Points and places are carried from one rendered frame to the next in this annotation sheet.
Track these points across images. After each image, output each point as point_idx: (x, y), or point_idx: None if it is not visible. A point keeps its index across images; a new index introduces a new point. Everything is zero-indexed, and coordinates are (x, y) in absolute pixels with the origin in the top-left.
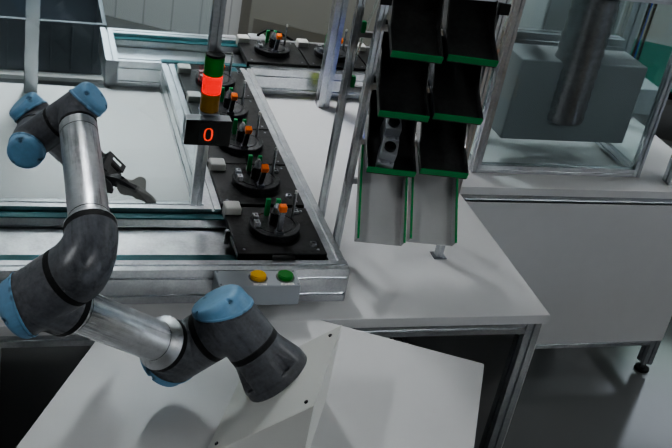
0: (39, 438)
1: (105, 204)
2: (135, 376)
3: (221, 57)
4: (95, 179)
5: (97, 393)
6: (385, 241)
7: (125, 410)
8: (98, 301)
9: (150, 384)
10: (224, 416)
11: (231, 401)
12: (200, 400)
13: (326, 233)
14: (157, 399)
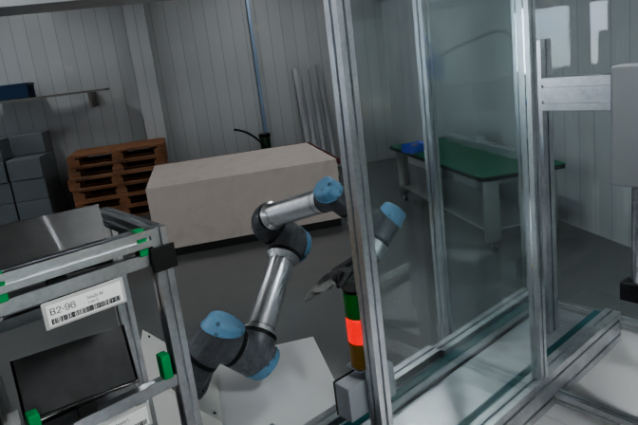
0: (308, 343)
1: (269, 208)
2: (292, 389)
3: (343, 286)
4: (280, 201)
5: (304, 371)
6: None
7: (279, 372)
8: (270, 260)
9: (279, 390)
10: (216, 391)
11: (217, 400)
12: (240, 398)
13: None
14: (267, 385)
